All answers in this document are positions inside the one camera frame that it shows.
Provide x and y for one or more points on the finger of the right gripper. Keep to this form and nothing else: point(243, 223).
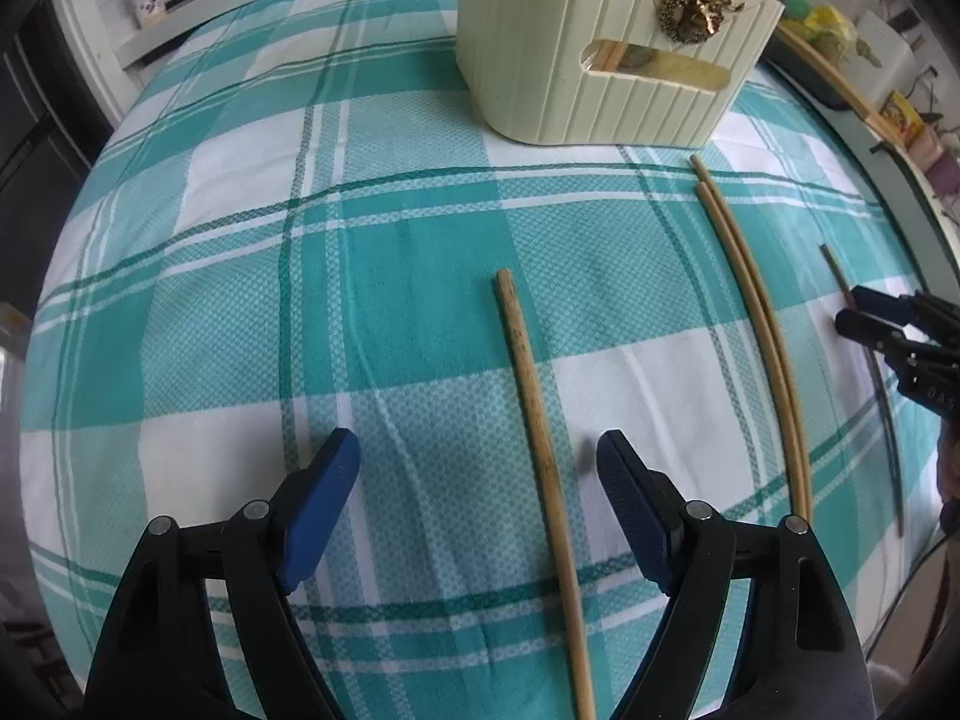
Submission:
point(921, 310)
point(885, 334)

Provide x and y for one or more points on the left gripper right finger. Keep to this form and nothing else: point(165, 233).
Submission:
point(688, 550)

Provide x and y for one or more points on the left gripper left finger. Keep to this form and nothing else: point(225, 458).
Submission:
point(270, 548)

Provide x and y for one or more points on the dark bamboo chopstick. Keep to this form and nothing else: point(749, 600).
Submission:
point(881, 398)

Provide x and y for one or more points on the person's right hand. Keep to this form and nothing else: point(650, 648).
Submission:
point(948, 463)

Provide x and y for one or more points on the yellow snack packet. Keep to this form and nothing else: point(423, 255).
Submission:
point(902, 118)

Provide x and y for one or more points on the wooden cutting board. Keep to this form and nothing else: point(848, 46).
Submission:
point(832, 77)

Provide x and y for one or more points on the white knife block holder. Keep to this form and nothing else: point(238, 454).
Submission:
point(886, 29)

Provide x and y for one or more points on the plastic bag with sponges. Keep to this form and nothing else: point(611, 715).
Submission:
point(823, 27)

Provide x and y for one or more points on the teal plaid tablecloth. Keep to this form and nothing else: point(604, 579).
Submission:
point(296, 228)

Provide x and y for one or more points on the cream utensil holder box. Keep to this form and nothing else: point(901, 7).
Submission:
point(609, 72)

